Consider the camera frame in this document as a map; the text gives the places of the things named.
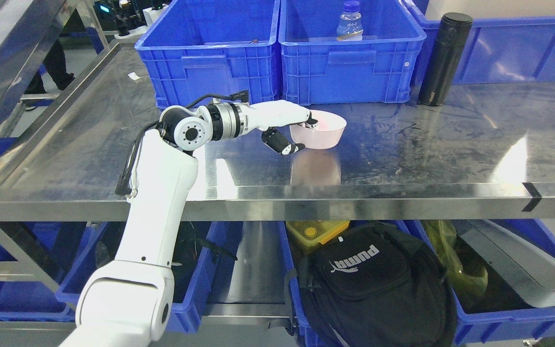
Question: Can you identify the blue crate lower right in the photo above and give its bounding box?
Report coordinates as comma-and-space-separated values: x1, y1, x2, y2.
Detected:
398, 219, 555, 345

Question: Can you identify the blue crate right on table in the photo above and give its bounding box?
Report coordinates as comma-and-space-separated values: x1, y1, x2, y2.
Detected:
403, 0, 555, 85

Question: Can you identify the blue crate middle on table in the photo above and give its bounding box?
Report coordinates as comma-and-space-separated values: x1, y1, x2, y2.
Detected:
278, 0, 426, 106

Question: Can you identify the blue crate left on table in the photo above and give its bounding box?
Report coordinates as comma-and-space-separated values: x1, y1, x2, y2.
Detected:
135, 0, 282, 108

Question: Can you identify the yellow green plastic bag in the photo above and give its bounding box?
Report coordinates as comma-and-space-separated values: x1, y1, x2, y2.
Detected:
422, 220, 489, 308

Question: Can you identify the yellow lunch box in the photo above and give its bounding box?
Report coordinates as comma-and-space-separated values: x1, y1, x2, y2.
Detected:
285, 220, 350, 253

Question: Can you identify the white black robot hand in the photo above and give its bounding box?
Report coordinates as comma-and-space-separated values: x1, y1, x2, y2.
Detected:
240, 100, 318, 155

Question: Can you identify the clear water bottle blue cap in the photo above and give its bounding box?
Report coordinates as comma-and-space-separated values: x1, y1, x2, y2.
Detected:
336, 0, 364, 41

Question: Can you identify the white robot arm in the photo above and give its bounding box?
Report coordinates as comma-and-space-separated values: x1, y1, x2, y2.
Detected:
61, 101, 256, 347

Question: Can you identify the steel work table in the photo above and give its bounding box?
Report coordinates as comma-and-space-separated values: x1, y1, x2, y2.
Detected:
0, 43, 555, 222

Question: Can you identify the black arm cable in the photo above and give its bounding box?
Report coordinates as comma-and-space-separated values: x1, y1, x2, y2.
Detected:
115, 90, 250, 196

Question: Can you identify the black puma backpack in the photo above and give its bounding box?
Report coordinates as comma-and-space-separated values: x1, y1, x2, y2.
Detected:
280, 220, 458, 347

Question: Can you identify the black thermos flask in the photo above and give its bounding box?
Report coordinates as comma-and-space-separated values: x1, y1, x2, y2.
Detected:
418, 13, 474, 107

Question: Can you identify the blue crate lower left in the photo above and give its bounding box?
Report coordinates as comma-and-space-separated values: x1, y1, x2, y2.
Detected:
55, 221, 243, 334

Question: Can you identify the pink plastic bowl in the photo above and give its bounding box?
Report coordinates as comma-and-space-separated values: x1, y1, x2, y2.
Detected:
289, 110, 347, 149

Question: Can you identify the grey tray in crate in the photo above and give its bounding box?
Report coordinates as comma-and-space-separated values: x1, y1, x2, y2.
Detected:
452, 220, 555, 308

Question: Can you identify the blue crate on table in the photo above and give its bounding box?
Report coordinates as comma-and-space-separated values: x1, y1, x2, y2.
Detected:
135, 0, 282, 108
278, 0, 426, 106
403, 0, 555, 85

